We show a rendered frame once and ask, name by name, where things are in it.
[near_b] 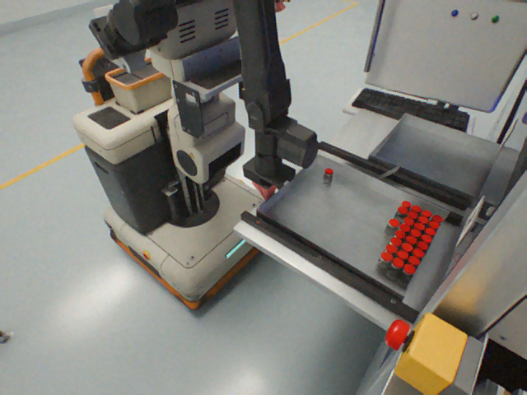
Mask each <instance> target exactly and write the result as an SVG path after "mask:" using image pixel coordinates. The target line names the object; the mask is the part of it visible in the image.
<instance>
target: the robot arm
mask: <svg viewBox="0 0 527 395"><path fill-rule="evenodd" d="M231 4H232V9H233V12H234V17H235V22H236V30H237V34H238V39H239V43H240V54H241V64H242V68H241V76H242V81H243V85H244V89H242V95H243V98H244V102H245V110H246V113H247V114H248V123H249V128H252V129H254V133H255V156H254V157H252V158H251V159H250V160H248V161H247V162H246V163H244V164H243V165H242V171H243V176H244V177H245V178H246V179H250V180H252V184H253V185H254V186H255V187H256V188H257V189H258V192H259V193H260V194H261V196H262V197H263V199H264V201H266V200H267V199H268V198H269V197H271V196H272V195H273V194H274V193H275V191H276V188H277V189H281V188H282V187H283V186H284V182H285V181H289V182H291V181H292V180H293V179H294V176H295V175H296V169H294V168H292V167H291V166H288V165H285V164H284V163H282V159H284V160H287V161H289V162H291V163H292V164H294V165H298V166H300V167H301V168H303V169H308V168H309V167H310V166H311V165H312V162H313V161H314V159H315V157H316V155H317V152H318V150H319V143H318V141H317V134H316V132H315V131H313V130H312V129H310V128H308V127H306V126H304V125H302V124H300V123H297V120H295V119H293V118H290V117H287V115H288V107H289V106H290V105H291V85H290V78H286V72H285V63H284V62H283V59H282V53H281V49H280V44H279V38H278V32H277V18H276V11H275V3H274V0H231ZM177 24H178V14H177V11H176V9H175V0H119V2H118V3H115V4H114V7H113V10H111V9H110V10H109V12H108V14H107V15H106V16H101V17H97V18H95V19H91V20H90V24H89V28H90V32H91V33H92V34H93V36H94V37H95V39H96V40H97V42H98V43H99V45H100V47H101V48H102V49H103V51H104V53H105V55H106V56H107V58H108V59H109V60H111V61H114V60H116V59H117V60H118V59H119V58H122V57H124V56H127V55H130V54H131V53H136V52H138V51H141V50H143V49H146V48H149V47H151V46H152V44H153V43H154V41H152V43H149V40H150V39H152V38H155V37H158V38H159V40H166V39H168V36H167V33H168V32H169V31H171V30H174V29H175V27H176V26H177Z"/></svg>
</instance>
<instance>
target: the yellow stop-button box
mask: <svg viewBox="0 0 527 395"><path fill-rule="evenodd" d="M408 336H409V338H408V340H407V342H406V344H405V345H404V344H403V346H402V349H401V351H402V352H401V354H400V357H399V359H398V361H397V365H396V366H395V367H394V373H395V374H396V375H398V376H399V377H400V378H401V379H403V380H405V381H406V382H407V383H409V384H411V385H412V386H414V387H415V388H416V389H418V390H419V391H420V392H422V393H424V394H425V395H469V394H470V391H471V388H472V385H473V381H474V378H475V375H476V372H477V369H478V364H479V361H480V358H481V355H482V352H483V348H484V344H483V343H482V342H480V341H479V340H477V339H475V338H474V337H471V336H469V337H468V336H467V335H466V334H465V333H464V332H461V331H460V330H459V329H457V328H455V327H453V326H452V325H451V324H449V323H447V322H446V321H444V320H442V319H440V318H437V317H436V316H434V315H432V314H429V313H426V314H425V315H424V316H423V318H422V319H421V320H420V322H419V323H418V324H417V326H416V327H415V328H414V329H413V330H412V331H411V332H410V333H409V335H408Z"/></svg>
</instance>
